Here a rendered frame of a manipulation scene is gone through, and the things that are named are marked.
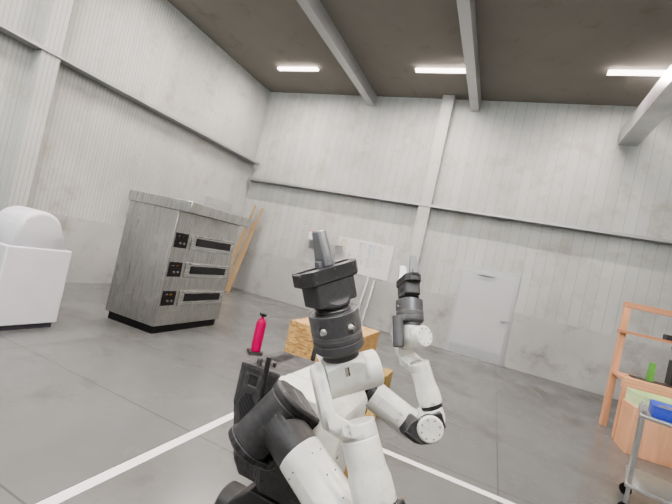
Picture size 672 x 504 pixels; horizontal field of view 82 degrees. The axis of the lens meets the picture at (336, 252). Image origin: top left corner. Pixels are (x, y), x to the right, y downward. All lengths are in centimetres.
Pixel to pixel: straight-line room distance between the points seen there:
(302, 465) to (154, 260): 554
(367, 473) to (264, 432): 24
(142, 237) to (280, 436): 572
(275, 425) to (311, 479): 12
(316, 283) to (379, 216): 1002
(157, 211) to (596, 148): 923
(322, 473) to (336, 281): 35
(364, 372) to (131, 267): 595
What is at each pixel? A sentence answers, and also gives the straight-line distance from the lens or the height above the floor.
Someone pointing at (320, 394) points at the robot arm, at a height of 145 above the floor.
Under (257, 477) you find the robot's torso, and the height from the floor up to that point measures 111.
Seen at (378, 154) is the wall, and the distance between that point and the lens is 1109.
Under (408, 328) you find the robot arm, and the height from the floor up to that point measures 151.
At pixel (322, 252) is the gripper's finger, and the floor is 168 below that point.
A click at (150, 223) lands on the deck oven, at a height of 155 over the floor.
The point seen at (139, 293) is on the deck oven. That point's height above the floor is 51.
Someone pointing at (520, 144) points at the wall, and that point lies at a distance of 1066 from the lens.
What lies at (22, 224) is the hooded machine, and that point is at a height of 125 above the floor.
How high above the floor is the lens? 168
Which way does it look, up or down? 1 degrees up
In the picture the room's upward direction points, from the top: 13 degrees clockwise
